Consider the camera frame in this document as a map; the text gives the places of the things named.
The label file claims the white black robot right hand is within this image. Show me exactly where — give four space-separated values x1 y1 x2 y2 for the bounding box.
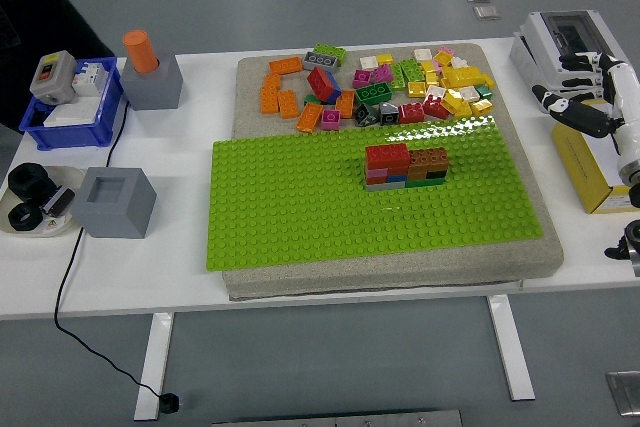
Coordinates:
531 50 640 174

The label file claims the long red toy brick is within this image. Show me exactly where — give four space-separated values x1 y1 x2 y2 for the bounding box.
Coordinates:
306 65 337 104

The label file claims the long yellow toy brick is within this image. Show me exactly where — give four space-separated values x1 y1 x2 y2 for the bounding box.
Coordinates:
442 65 495 90

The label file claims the lime green toy brick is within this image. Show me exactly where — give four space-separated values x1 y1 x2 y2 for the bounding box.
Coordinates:
390 62 409 92
399 58 427 83

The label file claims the black grey slope brick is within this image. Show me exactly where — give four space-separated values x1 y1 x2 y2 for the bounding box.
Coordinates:
378 101 400 126

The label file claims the grey toy brick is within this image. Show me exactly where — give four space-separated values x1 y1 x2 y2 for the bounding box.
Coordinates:
302 51 340 73

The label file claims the dark green long brick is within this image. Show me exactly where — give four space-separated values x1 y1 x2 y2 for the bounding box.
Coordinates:
354 82 393 105

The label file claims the long lime green brick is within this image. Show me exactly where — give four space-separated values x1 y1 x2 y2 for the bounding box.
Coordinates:
313 43 348 67

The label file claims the green studded baseplate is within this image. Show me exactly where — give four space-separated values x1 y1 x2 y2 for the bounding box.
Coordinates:
204 114 546 274

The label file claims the yellow white cardboard box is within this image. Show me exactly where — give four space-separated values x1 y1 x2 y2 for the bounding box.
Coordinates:
551 99 640 216

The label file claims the orange cylinder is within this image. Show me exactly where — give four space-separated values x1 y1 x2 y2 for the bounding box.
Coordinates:
122 29 161 75

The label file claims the person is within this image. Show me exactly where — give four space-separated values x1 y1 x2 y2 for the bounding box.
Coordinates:
0 0 117 134

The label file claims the white circuit breaker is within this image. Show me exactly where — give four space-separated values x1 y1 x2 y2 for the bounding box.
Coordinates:
72 60 110 98

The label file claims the grey socket block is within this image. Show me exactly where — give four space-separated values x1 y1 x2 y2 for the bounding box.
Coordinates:
120 53 183 112
72 166 158 240

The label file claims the blue plastic bin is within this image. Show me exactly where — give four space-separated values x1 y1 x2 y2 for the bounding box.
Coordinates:
18 56 125 152

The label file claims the white plate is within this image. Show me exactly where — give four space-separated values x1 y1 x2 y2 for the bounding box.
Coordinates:
0 164 87 238

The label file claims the large black nut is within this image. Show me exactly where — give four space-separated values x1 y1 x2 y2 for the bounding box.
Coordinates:
8 162 57 206

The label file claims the small brown metal part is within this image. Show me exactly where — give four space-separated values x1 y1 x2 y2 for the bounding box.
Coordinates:
41 185 77 219

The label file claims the small black nut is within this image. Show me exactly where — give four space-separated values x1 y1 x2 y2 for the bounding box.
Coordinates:
7 202 46 234

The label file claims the white table leg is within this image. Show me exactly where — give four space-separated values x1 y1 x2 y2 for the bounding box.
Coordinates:
132 311 177 421
486 294 537 403

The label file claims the grey-brown foam mat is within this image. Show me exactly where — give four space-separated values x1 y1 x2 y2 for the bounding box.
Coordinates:
222 41 566 303

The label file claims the steel floor box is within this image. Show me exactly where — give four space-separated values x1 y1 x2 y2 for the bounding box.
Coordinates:
604 370 640 417

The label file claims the black plug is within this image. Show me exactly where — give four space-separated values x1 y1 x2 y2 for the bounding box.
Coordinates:
157 390 184 416

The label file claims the white electrical enclosure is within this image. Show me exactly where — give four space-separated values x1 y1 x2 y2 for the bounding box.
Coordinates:
508 8 634 106

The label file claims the grey push-button switch box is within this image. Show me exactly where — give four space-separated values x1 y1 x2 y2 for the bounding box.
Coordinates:
28 50 78 105

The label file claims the white wall switch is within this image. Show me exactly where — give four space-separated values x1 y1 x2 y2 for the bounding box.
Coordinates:
42 98 103 129

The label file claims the brown wall brick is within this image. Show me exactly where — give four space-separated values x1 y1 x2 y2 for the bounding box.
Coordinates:
408 146 450 172

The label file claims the black power cord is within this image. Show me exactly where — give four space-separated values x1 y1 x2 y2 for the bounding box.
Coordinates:
52 98 164 398

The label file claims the grey metal base plate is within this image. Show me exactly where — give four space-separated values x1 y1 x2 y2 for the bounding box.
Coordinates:
210 408 465 427

